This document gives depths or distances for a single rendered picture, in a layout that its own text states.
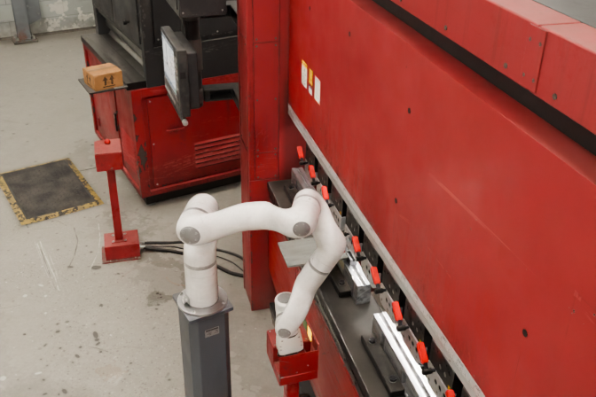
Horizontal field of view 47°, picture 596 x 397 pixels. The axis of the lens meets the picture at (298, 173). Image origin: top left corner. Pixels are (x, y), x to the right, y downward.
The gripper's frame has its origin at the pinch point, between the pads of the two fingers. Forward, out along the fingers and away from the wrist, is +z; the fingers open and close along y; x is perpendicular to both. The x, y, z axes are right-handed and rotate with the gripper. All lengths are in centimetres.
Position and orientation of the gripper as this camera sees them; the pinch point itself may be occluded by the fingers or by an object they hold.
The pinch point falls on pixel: (291, 360)
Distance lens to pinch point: 281.5
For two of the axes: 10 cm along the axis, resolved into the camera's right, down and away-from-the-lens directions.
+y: -9.6, 2.0, -2.2
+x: 2.9, 4.6, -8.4
